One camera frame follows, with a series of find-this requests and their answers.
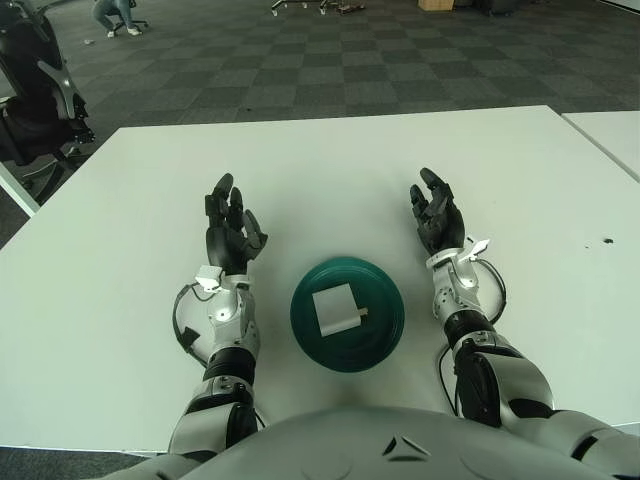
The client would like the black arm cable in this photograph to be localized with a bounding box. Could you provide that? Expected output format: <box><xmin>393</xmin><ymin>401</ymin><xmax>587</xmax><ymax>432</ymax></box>
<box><xmin>474</xmin><ymin>257</ymin><xmax>509</xmax><ymax>324</ymax></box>
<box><xmin>172</xmin><ymin>282</ymin><xmax>216</xmax><ymax>361</ymax></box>

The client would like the crouching person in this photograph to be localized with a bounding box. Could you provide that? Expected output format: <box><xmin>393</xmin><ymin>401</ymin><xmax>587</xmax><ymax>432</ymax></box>
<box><xmin>92</xmin><ymin>0</ymin><xmax>143</xmax><ymax>37</ymax></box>

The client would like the black office chair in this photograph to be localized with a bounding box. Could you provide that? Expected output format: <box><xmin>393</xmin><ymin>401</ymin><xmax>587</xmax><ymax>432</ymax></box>
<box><xmin>0</xmin><ymin>0</ymin><xmax>97</xmax><ymax>194</ymax></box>

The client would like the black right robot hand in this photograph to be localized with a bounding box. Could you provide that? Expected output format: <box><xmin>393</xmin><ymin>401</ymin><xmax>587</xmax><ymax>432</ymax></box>
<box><xmin>408</xmin><ymin>167</ymin><xmax>467</xmax><ymax>257</ymax></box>

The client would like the green plate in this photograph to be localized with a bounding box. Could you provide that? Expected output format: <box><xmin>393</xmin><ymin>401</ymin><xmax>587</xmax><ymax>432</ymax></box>
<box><xmin>289</xmin><ymin>255</ymin><xmax>406</xmax><ymax>374</ymax></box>

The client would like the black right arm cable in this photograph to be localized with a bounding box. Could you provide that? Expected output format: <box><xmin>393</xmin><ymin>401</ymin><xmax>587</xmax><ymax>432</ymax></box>
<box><xmin>474</xmin><ymin>257</ymin><xmax>509</xmax><ymax>324</ymax></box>

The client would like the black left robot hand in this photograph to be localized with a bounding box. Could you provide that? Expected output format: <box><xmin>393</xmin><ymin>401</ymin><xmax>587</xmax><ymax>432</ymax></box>
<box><xmin>203</xmin><ymin>173</ymin><xmax>269</xmax><ymax>276</ymax></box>

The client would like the grey caster chair base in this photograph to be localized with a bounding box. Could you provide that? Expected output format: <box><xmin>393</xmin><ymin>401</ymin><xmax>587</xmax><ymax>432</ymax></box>
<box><xmin>269</xmin><ymin>0</ymin><xmax>311</xmax><ymax>15</ymax></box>

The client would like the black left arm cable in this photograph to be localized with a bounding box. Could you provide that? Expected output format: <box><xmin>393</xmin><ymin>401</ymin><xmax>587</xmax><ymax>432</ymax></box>
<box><xmin>172</xmin><ymin>282</ymin><xmax>216</xmax><ymax>361</ymax></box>

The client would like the white side table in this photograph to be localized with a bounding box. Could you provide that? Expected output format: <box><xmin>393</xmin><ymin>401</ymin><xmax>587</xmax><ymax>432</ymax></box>
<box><xmin>560</xmin><ymin>110</ymin><xmax>640</xmax><ymax>181</ymax></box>

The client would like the silver robot torso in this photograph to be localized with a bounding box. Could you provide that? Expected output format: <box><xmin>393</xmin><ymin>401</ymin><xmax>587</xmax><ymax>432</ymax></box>
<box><xmin>99</xmin><ymin>405</ymin><xmax>640</xmax><ymax>480</ymax></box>

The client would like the white charger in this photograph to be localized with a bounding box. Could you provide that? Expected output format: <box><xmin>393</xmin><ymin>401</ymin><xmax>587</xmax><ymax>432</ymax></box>
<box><xmin>311</xmin><ymin>282</ymin><xmax>370</xmax><ymax>339</ymax></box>

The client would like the black bag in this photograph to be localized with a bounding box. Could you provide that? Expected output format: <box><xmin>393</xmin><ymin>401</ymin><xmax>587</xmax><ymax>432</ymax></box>
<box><xmin>472</xmin><ymin>0</ymin><xmax>519</xmax><ymax>16</ymax></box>

